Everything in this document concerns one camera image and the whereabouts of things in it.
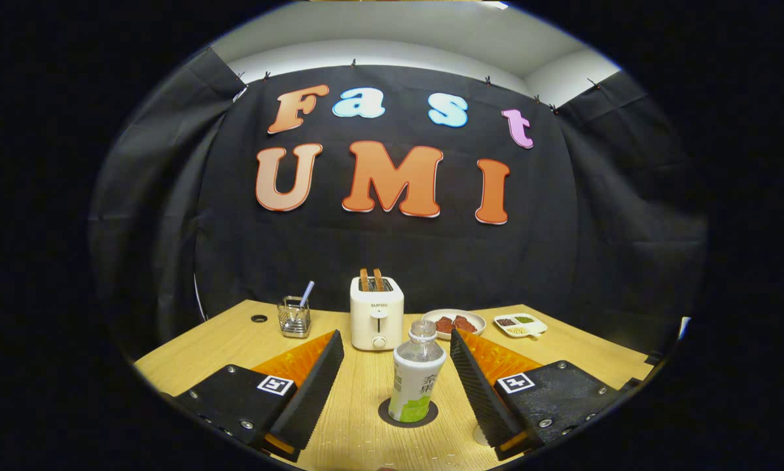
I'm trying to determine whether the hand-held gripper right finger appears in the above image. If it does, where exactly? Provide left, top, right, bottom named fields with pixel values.
left=450, top=328, right=641, bottom=462

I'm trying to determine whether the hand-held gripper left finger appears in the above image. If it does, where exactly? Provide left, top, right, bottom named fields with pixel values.
left=173, top=329, right=345, bottom=462

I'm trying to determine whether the dark brown round coaster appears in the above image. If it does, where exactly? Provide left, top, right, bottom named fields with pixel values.
left=378, top=396, right=439, bottom=429

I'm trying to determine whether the white green label juice bottle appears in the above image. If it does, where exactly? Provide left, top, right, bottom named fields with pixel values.
left=388, top=319, right=447, bottom=423

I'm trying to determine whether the beige round plate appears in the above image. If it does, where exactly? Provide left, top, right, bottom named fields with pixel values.
left=421, top=309, right=487, bottom=341

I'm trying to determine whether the white divided condiment dish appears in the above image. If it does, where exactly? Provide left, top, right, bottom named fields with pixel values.
left=493, top=313, right=549, bottom=338

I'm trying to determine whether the wooden table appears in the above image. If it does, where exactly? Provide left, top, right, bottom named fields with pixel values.
left=134, top=299, right=658, bottom=471

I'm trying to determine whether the white toaster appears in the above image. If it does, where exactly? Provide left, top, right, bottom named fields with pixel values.
left=349, top=275, right=405, bottom=352

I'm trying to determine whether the black backdrop cloth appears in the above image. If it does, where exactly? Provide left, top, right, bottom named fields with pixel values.
left=88, top=46, right=710, bottom=367

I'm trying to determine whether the metal wire mesh holder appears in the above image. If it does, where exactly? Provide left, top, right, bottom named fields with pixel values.
left=277, top=296, right=312, bottom=339

